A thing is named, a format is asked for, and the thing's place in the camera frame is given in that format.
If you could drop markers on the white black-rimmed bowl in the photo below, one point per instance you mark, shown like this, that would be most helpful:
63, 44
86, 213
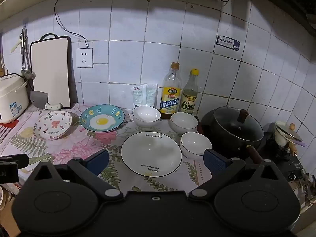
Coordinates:
145, 114
195, 143
184, 122

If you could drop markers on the glass wok lid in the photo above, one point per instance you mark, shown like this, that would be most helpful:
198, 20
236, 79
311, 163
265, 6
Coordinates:
234, 128

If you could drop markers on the striped patchwork cloth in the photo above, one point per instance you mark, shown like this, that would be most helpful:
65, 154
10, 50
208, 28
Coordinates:
5, 133

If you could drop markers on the black gas stove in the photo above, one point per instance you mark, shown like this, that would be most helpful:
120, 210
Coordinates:
270, 150

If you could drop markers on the clear packet with red print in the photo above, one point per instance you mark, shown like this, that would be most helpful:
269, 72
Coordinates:
138, 95

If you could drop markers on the dark range hood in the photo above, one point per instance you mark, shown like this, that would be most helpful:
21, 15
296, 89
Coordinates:
296, 0

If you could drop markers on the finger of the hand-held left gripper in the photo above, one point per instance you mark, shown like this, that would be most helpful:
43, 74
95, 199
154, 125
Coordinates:
17, 160

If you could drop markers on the pink patterned plate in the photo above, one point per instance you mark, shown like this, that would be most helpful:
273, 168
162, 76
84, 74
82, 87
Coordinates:
54, 126

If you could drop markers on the clear plastic packet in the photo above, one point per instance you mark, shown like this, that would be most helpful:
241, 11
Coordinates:
151, 92

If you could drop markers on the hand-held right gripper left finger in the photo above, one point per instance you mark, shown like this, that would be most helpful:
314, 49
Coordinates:
98, 161

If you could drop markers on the blue and white wall sticker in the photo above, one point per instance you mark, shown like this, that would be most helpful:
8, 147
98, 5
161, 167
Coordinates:
228, 43

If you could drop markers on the small pot lid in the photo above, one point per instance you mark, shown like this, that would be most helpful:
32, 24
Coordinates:
287, 130

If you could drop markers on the white cutting board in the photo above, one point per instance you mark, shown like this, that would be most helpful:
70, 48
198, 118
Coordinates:
49, 74

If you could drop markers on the white rice cooker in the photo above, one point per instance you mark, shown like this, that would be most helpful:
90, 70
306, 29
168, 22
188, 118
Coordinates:
12, 98

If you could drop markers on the white black-rimmed plate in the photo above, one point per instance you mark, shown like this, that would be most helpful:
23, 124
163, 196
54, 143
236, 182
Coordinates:
150, 153

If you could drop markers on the small white pot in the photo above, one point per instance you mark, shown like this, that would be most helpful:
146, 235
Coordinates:
280, 137

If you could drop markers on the teal fried egg plate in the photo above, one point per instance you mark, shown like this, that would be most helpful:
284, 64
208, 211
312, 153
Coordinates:
103, 121

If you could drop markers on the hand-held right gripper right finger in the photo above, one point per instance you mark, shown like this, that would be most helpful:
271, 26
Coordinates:
214, 161

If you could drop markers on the white vinegar bottle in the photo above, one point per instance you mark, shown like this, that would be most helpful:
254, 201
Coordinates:
189, 98

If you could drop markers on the white wall socket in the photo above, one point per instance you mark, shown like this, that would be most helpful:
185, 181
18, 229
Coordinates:
84, 58

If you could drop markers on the floral tablecloth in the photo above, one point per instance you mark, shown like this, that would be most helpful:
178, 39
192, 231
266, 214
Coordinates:
86, 143

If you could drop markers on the cooking wine bottle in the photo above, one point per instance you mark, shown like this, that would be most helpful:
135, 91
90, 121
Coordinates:
171, 96

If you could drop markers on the metal ladle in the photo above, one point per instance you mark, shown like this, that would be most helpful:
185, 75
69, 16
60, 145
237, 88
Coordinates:
24, 54

